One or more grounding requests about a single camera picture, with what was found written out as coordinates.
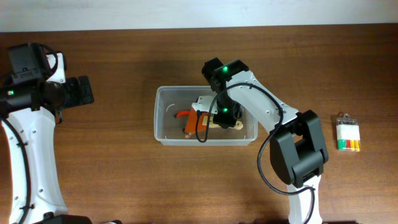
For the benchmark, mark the clear plastic container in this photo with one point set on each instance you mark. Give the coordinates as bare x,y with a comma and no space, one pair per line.
169,130

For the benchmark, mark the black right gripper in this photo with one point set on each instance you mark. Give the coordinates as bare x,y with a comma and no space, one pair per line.
226,121

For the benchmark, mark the clear pack of coloured markers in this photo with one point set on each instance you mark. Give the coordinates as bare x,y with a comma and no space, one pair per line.
347,133

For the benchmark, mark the red scraper wooden handle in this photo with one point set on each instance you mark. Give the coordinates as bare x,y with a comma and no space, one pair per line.
195,124

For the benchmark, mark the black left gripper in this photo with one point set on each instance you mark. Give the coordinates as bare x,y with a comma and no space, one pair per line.
80,97

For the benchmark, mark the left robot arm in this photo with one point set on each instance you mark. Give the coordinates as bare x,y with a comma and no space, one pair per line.
32,100

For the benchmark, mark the orange socket bit rail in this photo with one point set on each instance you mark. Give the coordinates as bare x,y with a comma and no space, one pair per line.
188,135

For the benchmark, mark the red handled cutting pliers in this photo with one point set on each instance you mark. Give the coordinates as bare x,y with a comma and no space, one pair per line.
182,113

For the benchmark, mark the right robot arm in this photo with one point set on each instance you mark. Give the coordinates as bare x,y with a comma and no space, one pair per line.
291,160

